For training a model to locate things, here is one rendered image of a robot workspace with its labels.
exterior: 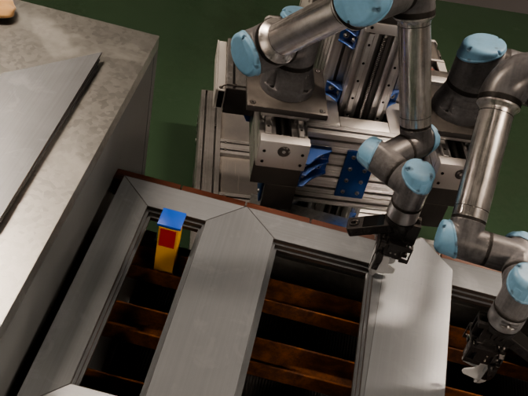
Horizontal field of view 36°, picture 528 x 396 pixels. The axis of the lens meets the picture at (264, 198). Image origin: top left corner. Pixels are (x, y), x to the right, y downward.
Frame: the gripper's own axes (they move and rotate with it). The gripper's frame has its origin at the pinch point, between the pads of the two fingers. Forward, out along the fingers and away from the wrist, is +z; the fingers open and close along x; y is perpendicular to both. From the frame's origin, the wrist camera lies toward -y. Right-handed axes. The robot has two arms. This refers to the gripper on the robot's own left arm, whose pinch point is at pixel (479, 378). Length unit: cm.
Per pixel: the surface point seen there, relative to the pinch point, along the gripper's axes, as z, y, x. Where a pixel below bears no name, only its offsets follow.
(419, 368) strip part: 0.8, 14.0, 0.9
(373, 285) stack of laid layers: 0.8, 26.6, -20.9
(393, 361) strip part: 0.8, 20.2, 0.8
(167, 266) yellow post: 12, 78, -19
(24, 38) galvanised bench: -20, 131, -57
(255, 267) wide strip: 1, 56, -17
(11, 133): -22, 118, -17
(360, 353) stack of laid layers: 1.9, 27.7, 0.3
